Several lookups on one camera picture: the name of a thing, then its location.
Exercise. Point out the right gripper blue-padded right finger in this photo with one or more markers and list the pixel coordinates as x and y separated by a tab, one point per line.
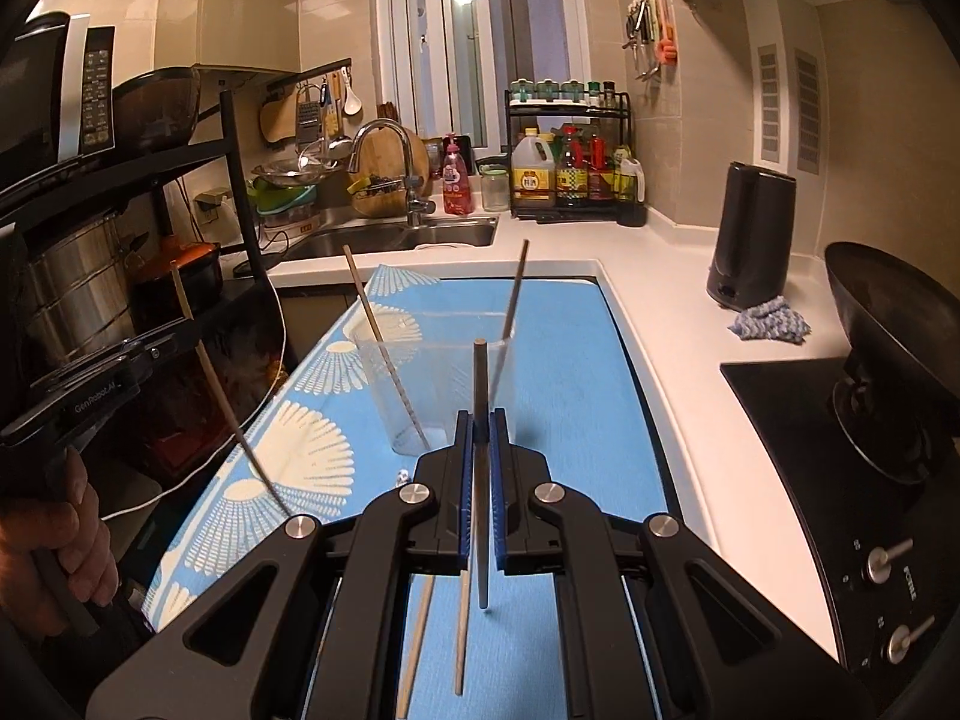
653	622

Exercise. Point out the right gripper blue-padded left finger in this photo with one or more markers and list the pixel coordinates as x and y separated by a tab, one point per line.
311	622

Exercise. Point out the wooden chopstick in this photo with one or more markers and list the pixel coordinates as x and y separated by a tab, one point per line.
481	467
382	348
510	317
462	631
412	660
220	396

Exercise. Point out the chrome kitchen faucet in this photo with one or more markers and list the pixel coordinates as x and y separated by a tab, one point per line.
417	183

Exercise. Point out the hanging kitchen tools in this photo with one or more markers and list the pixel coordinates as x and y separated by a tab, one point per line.
650	37

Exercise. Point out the person's left hand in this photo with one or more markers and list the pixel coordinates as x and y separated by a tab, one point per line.
73	533

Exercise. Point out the stainless steel pot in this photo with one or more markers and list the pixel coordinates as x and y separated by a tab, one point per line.
77	296

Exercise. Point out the black shelving rack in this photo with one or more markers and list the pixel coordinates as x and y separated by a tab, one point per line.
43	210

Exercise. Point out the black gas stove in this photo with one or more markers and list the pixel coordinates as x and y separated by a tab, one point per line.
878	504

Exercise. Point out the clear plastic utensil container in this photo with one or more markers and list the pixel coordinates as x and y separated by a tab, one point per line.
433	353

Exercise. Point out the blue patterned table mat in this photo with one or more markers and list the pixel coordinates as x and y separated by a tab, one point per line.
323	444

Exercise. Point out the dark bowl on rack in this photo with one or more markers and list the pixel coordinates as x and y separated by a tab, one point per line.
156	110

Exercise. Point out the blue white dish cloth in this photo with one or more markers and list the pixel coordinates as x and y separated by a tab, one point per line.
773	320

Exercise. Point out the microwave oven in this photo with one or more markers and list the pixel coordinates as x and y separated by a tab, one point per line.
56	94

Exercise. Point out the steel sink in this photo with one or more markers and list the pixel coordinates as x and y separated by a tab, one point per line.
392	236

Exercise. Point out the black electric kettle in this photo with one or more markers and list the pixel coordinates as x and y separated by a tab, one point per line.
751	258

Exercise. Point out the black wok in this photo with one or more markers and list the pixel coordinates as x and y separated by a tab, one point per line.
901	324

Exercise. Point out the wooden cutting board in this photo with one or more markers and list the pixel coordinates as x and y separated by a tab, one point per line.
377	189

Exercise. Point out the red dish soap bottle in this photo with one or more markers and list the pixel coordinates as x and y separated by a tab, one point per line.
457	194

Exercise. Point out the glass jar green lid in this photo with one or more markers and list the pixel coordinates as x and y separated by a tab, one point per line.
494	185

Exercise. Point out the yellow oil jug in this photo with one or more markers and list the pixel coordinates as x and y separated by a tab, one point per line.
532	172

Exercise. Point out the black spice rack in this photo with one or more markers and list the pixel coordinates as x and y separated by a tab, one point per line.
589	128

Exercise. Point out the window frame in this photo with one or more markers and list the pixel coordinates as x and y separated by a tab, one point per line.
447	64

